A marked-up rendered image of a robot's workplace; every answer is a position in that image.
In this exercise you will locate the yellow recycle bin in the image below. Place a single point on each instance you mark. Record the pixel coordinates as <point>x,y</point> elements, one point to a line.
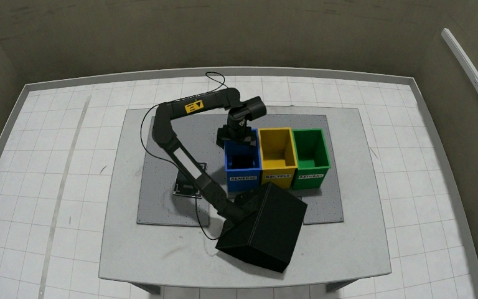
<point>277,152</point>

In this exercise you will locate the blue bin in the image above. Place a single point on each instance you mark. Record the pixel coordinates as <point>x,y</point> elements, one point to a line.
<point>248,178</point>

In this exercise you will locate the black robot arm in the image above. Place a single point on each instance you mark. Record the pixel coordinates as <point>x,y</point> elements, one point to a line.
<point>165,137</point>

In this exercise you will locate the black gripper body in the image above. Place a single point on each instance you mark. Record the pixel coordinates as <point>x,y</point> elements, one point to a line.
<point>239,136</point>

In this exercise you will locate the green bin with label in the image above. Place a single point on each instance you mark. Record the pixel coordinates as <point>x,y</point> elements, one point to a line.
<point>311,153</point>

